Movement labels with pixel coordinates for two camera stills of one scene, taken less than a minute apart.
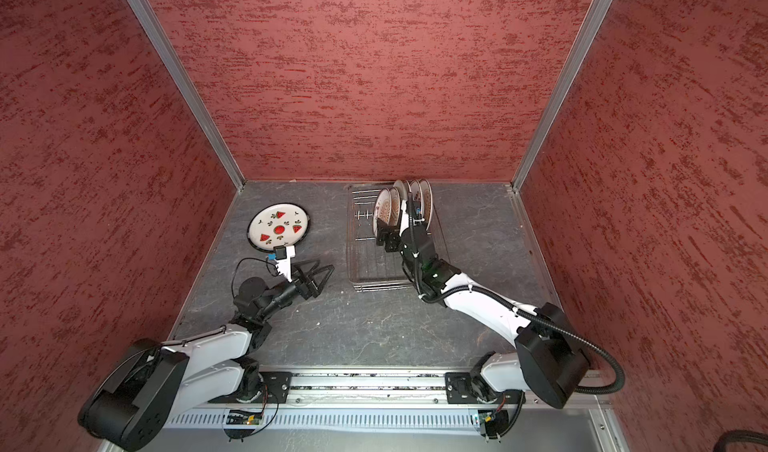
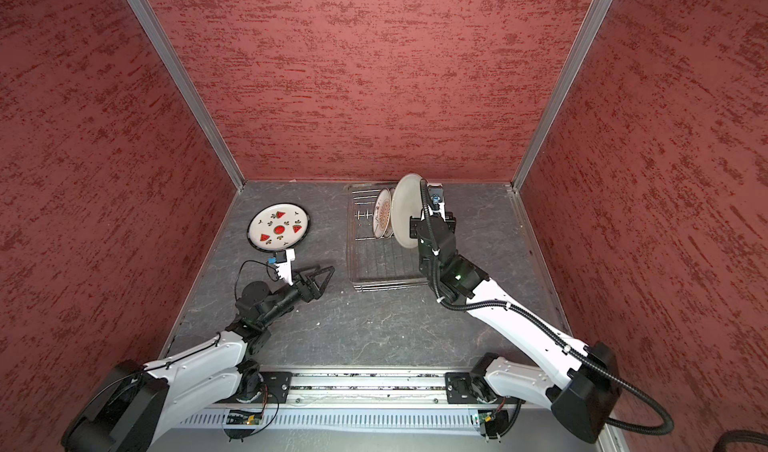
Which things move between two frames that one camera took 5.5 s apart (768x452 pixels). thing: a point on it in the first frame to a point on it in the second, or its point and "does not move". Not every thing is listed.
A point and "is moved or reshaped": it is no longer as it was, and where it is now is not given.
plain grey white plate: x=402 y=188 is moved or reshaped
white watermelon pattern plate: x=278 y=225 does not move
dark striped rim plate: x=248 y=238 does not move
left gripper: x=311 y=288 does not move
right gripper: x=393 y=231 to x=415 y=226
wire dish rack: x=372 y=269 does not move
